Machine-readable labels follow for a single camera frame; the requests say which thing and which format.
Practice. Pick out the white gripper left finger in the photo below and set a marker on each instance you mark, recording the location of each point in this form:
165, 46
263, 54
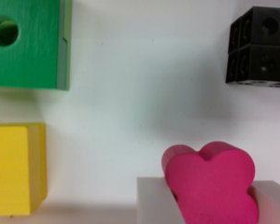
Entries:
156, 203

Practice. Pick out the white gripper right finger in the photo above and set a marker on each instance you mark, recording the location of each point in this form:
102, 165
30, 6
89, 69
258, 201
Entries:
267, 196

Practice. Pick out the pink flower block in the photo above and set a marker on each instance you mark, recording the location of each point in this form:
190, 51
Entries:
211, 185

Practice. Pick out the yellow cube with hole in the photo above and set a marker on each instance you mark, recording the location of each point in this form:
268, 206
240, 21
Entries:
23, 168

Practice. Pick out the black linking cubes block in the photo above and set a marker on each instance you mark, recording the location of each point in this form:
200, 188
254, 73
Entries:
254, 48

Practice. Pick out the green cube with hole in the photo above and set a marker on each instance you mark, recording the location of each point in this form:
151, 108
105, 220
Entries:
35, 43

